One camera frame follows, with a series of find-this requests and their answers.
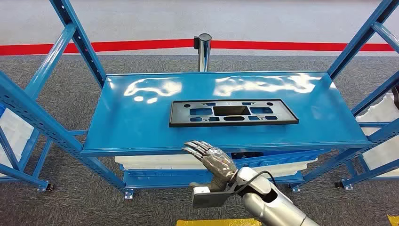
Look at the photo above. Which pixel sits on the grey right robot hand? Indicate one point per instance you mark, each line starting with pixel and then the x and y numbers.
pixel 218 162

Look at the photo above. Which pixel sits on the black plastic panel part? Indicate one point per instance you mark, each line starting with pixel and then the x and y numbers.
pixel 180 115

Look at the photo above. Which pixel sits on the blue metal shelf rack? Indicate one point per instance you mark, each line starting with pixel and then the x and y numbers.
pixel 21 176
pixel 374 172
pixel 131 124

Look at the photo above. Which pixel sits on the red barrier belt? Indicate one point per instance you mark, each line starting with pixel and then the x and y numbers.
pixel 93 46
pixel 311 46

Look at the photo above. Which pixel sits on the white foam packing block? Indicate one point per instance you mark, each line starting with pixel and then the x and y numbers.
pixel 383 118
pixel 12 134

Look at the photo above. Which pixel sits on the black curved object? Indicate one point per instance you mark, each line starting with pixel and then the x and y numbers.
pixel 396 96

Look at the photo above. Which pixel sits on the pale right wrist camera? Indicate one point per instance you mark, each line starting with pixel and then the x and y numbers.
pixel 202 198

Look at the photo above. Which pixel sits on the chrome stanchion post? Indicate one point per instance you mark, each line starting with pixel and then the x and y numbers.
pixel 203 53

